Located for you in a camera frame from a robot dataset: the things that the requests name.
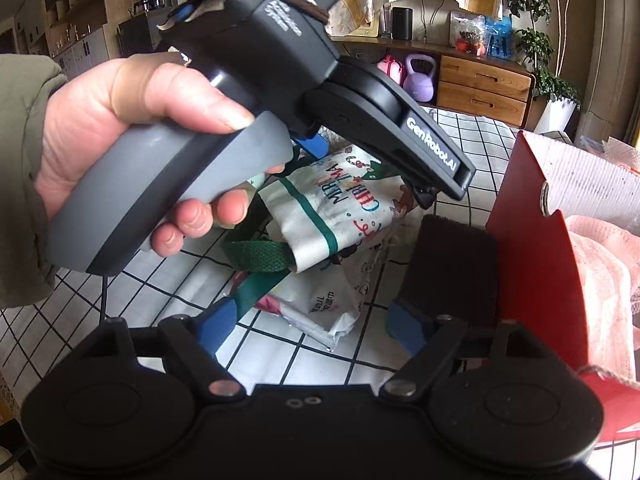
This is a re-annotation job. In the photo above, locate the purple kettlebell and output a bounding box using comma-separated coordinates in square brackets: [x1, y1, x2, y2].
[404, 54, 439, 104]

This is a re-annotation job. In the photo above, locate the blue plastic bag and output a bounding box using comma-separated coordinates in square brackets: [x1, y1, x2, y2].
[484, 16, 515, 61]

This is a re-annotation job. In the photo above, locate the dark brown cloth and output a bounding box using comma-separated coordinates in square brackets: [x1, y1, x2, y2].
[402, 215, 501, 329]

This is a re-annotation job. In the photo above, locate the person's left forearm green sleeve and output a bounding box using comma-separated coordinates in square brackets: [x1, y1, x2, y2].
[0, 54, 69, 309]

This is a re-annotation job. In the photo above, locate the person's left hand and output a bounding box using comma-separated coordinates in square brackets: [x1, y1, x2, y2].
[32, 52, 287, 259]

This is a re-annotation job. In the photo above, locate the clear plastic bag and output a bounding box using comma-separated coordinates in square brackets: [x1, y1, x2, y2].
[450, 10, 489, 56]

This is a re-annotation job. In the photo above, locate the red cardboard box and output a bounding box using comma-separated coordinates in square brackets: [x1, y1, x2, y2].
[485, 130, 640, 461]

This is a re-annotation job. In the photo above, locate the wooden sideboard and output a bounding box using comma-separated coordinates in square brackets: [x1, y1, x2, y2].
[330, 35, 536, 131]

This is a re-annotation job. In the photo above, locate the pink bag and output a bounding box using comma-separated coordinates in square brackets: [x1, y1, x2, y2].
[376, 56, 407, 89]

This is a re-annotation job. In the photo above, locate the printed white tote bag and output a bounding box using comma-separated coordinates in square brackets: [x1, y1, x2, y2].
[222, 142, 427, 311]

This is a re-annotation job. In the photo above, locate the pink cloth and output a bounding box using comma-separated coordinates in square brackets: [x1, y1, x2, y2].
[562, 215, 640, 382]

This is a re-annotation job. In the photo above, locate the wooden wall shelf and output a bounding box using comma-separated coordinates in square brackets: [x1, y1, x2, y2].
[42, 0, 109, 57]

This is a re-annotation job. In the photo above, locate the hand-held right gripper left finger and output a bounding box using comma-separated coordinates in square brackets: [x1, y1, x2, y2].
[75, 296, 247, 399]

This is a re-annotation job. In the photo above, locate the white checked sheet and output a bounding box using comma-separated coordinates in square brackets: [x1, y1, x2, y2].
[0, 105, 640, 480]

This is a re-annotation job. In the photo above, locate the white plastic packet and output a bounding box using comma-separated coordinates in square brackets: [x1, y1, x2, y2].
[255, 260, 364, 352]

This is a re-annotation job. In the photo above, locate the white planter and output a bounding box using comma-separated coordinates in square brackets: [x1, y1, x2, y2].
[532, 97, 582, 137]

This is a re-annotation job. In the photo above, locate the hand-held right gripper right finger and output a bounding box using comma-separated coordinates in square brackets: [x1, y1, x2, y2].
[378, 299, 576, 401]

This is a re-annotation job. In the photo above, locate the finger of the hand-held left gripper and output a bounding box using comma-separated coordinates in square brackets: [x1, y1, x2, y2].
[411, 182, 439, 210]

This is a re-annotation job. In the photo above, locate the black speaker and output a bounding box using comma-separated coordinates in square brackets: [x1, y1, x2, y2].
[391, 6, 414, 42]

